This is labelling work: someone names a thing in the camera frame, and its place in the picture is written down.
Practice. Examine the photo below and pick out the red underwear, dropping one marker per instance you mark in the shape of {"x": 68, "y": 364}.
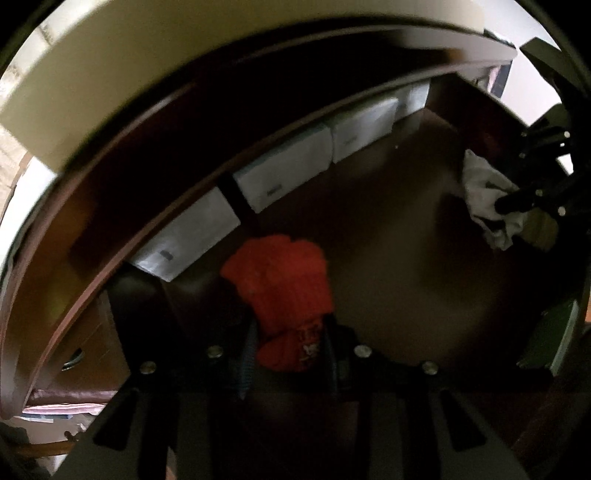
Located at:
{"x": 285, "y": 281}

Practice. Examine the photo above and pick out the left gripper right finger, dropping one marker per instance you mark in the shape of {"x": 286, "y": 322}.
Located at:
{"x": 341, "y": 366}

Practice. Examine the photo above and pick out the grey white underwear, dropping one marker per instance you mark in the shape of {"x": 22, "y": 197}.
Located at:
{"x": 484, "y": 186}

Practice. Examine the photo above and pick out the white box in drawer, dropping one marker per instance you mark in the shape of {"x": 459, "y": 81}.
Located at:
{"x": 356, "y": 129}
{"x": 411, "y": 98}
{"x": 187, "y": 237}
{"x": 278, "y": 172}

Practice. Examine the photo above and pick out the phone on right gripper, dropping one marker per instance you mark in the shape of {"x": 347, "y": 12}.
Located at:
{"x": 552, "y": 64}

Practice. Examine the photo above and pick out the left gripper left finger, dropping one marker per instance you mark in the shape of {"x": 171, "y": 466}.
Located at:
{"x": 288, "y": 351}

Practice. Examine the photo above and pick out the dark wooden dresser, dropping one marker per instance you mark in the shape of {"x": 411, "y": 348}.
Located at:
{"x": 459, "y": 336}

